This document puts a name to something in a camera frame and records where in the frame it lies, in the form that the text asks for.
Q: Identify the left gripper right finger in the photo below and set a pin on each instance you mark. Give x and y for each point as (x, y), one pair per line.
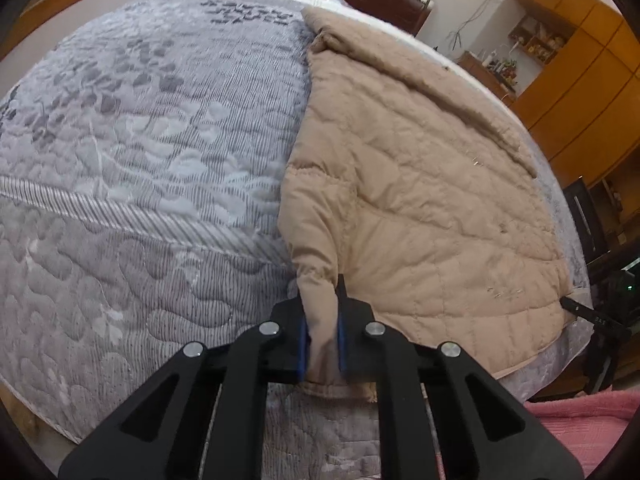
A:
(440, 414)

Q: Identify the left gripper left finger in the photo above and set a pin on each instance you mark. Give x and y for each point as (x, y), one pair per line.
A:
(202, 414)

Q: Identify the beige quilted down coat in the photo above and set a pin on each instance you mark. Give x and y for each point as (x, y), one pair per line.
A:
(416, 191)

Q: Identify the dark chair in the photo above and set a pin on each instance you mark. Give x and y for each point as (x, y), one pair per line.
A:
(586, 219)

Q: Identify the pink towel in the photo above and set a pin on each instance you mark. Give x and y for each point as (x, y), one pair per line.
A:
(588, 426)

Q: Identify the orange wooden wardrobe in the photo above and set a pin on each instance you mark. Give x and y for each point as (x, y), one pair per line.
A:
(583, 108)

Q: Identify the wooden desk with clutter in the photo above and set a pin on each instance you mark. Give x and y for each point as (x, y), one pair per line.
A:
(487, 78)

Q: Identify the grey floral quilted bedspread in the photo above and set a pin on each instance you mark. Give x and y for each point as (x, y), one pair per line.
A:
(141, 165)

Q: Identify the wall shelf with items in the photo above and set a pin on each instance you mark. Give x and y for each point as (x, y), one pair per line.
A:
(537, 40)

